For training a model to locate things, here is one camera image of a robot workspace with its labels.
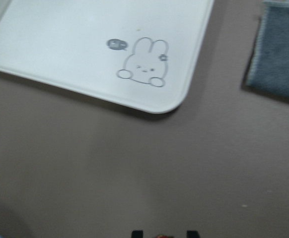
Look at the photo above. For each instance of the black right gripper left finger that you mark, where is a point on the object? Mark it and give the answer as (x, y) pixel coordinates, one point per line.
(137, 234)

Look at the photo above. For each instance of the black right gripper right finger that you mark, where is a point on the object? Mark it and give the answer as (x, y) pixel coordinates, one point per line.
(192, 234)

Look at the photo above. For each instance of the cream rabbit tray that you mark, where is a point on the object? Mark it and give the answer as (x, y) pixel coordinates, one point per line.
(136, 53)

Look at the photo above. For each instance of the grey folded cloth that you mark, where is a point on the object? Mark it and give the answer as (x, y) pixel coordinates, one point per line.
(269, 67)

